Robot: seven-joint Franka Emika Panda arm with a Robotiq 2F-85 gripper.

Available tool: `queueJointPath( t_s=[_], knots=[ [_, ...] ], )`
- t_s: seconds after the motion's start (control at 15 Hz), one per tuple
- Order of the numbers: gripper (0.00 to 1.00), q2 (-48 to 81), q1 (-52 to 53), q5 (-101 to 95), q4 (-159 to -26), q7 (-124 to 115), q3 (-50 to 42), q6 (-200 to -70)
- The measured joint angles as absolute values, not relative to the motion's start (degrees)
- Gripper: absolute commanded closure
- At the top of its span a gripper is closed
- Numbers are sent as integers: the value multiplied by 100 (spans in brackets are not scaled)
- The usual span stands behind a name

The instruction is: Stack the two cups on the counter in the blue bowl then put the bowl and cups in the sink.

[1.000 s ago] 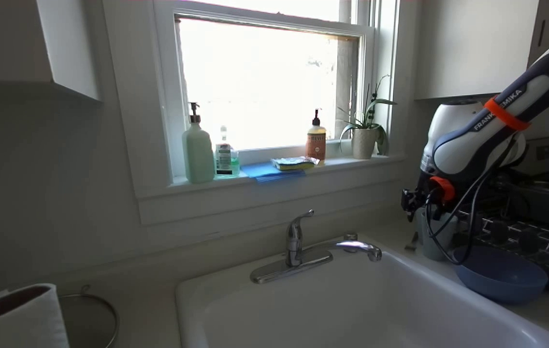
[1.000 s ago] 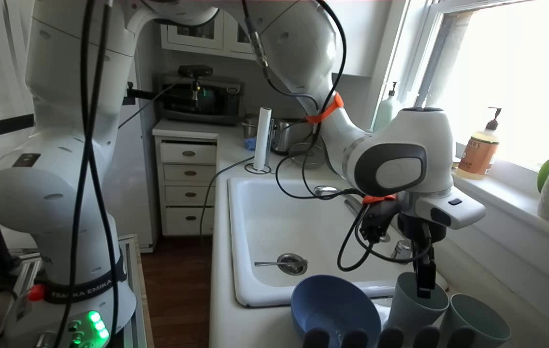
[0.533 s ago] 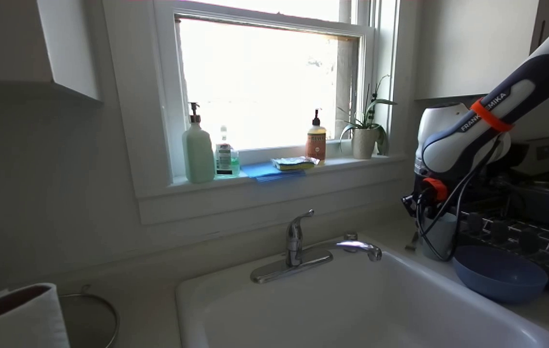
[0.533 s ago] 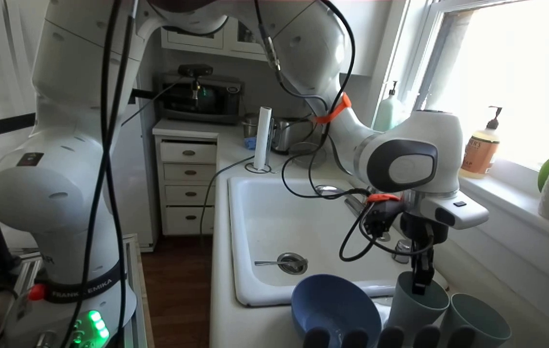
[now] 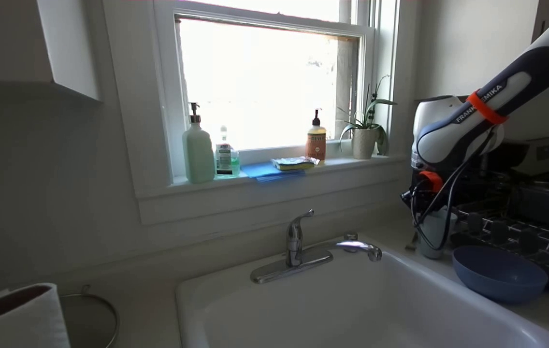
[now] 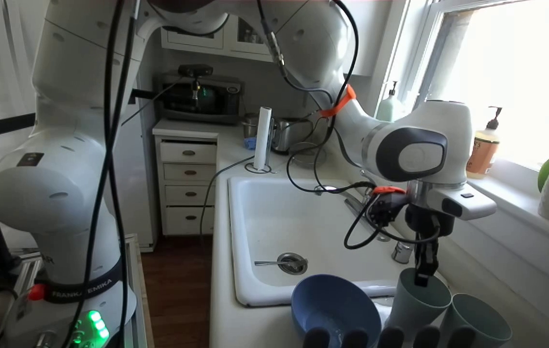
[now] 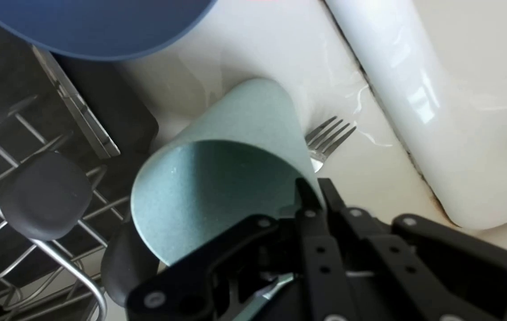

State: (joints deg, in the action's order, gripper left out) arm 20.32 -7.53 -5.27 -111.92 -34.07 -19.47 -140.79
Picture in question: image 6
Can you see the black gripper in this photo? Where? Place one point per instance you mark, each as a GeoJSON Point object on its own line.
{"type": "Point", "coordinates": [430, 221]}

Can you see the teal plastic cup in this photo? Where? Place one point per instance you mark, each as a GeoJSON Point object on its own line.
{"type": "Point", "coordinates": [416, 306]}
{"type": "Point", "coordinates": [480, 325]}

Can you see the blue plastic bowl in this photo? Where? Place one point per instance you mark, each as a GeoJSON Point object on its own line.
{"type": "Point", "coordinates": [333, 310]}

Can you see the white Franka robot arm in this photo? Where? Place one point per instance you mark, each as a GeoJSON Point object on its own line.
{"type": "Point", "coordinates": [63, 161]}

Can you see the metal sink drain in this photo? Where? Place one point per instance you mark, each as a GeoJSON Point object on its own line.
{"type": "Point", "coordinates": [293, 264]}

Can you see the white kitchen sink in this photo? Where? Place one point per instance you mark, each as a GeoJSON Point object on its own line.
{"type": "Point", "coordinates": [275, 219]}

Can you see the chrome side sprayer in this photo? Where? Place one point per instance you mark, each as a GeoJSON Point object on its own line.
{"type": "Point", "coordinates": [401, 252]}

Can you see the orange soap pump bottle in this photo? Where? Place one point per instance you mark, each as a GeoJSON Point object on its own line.
{"type": "Point", "coordinates": [482, 151]}

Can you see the green soap pump bottle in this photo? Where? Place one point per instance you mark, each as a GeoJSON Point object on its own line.
{"type": "Point", "coordinates": [385, 107]}

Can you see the metal spoon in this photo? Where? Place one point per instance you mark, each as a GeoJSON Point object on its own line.
{"type": "Point", "coordinates": [268, 262]}

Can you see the metal kettle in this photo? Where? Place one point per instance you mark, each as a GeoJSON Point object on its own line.
{"type": "Point", "coordinates": [283, 136]}

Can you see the white framed window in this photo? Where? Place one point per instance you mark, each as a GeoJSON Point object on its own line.
{"type": "Point", "coordinates": [430, 51]}

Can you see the white drawer cabinet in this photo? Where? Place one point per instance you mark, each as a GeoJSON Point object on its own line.
{"type": "Point", "coordinates": [188, 175]}

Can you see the black toaster oven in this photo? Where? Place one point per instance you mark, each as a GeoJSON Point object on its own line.
{"type": "Point", "coordinates": [200, 99]}

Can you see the white glass door cabinet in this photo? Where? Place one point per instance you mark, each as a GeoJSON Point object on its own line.
{"type": "Point", "coordinates": [223, 41]}

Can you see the green indicator light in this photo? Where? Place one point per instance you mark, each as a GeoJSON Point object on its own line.
{"type": "Point", "coordinates": [92, 329]}

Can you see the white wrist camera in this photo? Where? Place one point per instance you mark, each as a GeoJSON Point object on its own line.
{"type": "Point", "coordinates": [465, 204]}

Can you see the black stereo camera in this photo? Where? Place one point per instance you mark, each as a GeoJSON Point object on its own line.
{"type": "Point", "coordinates": [196, 70]}

